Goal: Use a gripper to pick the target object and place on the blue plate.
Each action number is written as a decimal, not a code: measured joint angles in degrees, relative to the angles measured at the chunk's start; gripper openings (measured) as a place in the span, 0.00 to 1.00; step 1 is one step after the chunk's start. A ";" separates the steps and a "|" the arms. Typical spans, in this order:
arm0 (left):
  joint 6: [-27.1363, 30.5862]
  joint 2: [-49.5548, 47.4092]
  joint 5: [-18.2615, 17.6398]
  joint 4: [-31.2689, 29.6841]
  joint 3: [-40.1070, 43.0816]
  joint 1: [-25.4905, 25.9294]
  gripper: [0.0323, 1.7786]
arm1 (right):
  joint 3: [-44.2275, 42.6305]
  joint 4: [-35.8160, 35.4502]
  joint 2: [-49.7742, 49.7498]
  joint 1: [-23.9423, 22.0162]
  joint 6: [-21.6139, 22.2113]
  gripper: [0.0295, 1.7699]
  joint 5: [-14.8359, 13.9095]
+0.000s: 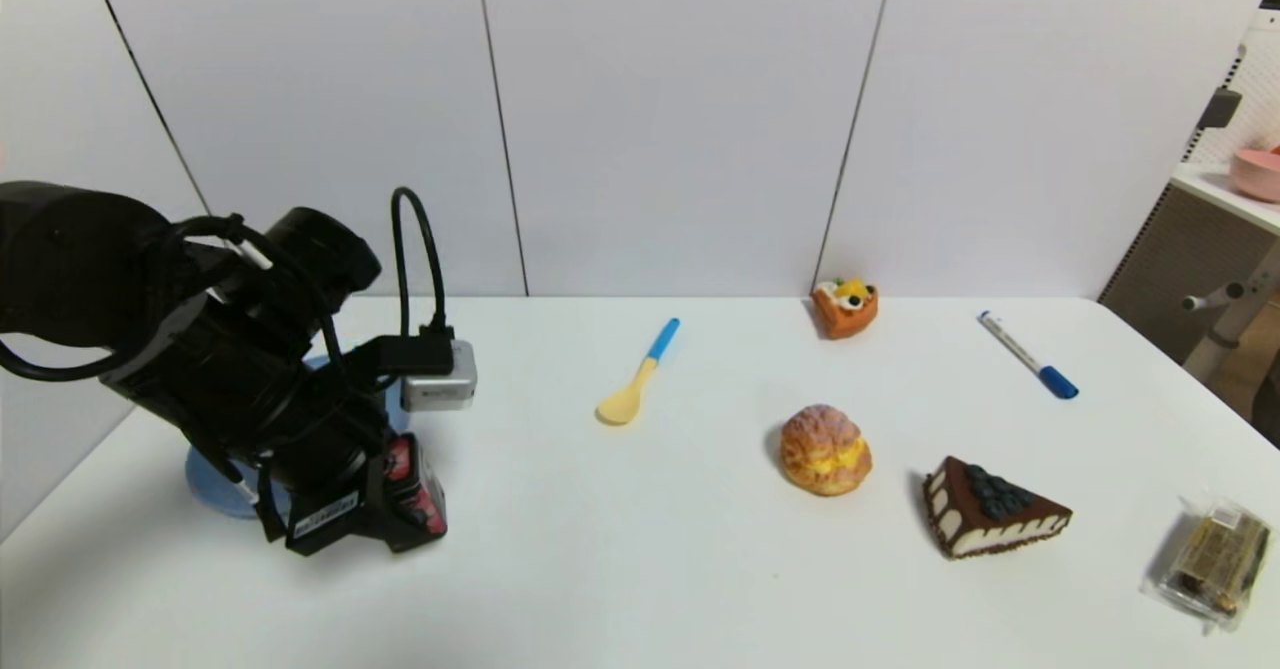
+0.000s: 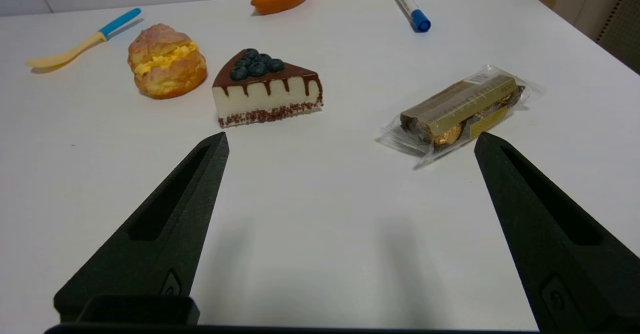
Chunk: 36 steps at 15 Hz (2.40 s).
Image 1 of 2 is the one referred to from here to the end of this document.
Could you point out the white shelf board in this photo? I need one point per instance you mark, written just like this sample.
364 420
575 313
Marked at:
1225 197

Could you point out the grey clamp bracket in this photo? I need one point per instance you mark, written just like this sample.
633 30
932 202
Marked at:
1217 109

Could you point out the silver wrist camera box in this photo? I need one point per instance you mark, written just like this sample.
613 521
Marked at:
442 381

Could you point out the cream puff toy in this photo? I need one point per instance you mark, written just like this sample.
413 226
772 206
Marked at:
824 451

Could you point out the pink bowl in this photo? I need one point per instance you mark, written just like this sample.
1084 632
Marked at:
1256 175

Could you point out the brown perforated panel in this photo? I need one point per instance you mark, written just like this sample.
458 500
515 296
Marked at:
1155 267

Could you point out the chocolate blueberry cake slice toy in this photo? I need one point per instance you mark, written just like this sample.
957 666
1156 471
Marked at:
987 515

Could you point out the clear wrapped brown snack pack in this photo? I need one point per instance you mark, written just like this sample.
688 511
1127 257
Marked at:
1212 557

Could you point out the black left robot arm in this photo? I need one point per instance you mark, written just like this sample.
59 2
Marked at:
110 279

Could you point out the black red gum box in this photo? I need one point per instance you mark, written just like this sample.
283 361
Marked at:
418 479

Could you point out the blue round plate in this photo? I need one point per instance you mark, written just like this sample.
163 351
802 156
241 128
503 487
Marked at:
215 489

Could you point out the white stand with lever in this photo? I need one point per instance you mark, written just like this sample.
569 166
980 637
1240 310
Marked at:
1236 312

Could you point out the white perforated pegboard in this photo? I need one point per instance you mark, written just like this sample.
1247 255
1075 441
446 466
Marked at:
1250 87

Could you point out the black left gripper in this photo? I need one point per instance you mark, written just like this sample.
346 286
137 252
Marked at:
328 520

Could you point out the white marker blue cap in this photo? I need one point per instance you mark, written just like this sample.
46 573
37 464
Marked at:
1026 355

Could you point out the orange fruit tart toy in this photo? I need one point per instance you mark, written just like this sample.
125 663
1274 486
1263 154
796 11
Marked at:
846 310

